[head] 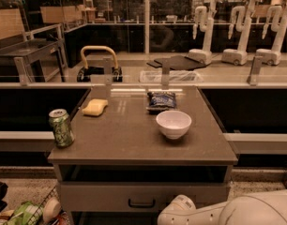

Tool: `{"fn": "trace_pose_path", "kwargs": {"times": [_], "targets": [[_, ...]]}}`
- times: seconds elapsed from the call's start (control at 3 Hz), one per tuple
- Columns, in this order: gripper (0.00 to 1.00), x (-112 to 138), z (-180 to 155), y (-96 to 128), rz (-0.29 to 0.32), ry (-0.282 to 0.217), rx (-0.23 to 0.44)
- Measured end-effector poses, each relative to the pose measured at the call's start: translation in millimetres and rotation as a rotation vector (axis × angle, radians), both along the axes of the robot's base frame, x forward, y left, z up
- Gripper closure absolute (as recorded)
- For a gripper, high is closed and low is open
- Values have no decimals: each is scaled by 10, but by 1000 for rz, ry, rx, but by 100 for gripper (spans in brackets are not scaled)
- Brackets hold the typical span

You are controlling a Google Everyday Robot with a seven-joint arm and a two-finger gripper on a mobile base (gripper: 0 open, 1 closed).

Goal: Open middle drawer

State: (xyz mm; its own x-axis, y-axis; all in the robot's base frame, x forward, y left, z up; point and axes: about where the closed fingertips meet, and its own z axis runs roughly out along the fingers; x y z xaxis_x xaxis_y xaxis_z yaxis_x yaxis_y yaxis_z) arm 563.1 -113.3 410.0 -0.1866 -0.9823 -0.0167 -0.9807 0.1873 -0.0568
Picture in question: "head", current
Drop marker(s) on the glass railing barrier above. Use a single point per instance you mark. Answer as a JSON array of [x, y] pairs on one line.
[[136, 71]]

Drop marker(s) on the white background robot left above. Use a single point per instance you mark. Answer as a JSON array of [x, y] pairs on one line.
[[204, 22]]

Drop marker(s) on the grey middle drawer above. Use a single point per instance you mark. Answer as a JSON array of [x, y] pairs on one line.
[[113, 197]]

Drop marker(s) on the grey metal side table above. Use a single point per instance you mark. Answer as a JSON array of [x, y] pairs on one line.
[[34, 61]]

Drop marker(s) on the grey drawer cabinet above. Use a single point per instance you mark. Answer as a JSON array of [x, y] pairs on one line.
[[124, 145]]

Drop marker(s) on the black floor mat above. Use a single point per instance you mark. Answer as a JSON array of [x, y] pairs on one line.
[[177, 62]]

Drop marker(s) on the white background robot middle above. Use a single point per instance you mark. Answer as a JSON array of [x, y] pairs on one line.
[[241, 22]]

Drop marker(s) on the clear plastic bin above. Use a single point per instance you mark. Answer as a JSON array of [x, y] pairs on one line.
[[175, 76]]

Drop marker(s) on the white cup in basket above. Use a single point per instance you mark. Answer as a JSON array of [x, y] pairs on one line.
[[51, 209]]

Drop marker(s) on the blue chip bag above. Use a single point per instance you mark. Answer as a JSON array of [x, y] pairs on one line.
[[161, 101]]

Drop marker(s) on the green soda can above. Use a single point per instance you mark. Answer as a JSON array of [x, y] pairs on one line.
[[62, 131]]

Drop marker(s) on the yellow handled black cart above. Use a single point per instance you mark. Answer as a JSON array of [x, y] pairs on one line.
[[112, 71]]

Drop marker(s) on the black drawer handle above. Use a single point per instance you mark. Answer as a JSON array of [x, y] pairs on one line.
[[141, 205]]

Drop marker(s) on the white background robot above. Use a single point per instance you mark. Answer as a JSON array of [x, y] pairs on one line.
[[276, 19], [241, 22], [204, 22]]

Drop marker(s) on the white background robot right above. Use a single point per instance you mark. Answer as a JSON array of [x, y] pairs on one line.
[[276, 19]]

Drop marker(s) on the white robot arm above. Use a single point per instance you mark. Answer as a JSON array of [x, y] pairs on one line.
[[260, 208]]

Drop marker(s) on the yellow sponge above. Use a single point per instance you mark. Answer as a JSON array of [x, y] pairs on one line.
[[95, 107]]

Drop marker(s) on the green snack bag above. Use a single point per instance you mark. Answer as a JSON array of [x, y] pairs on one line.
[[24, 213]]

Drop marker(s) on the white bowl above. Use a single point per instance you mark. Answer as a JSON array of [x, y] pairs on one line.
[[173, 124]]

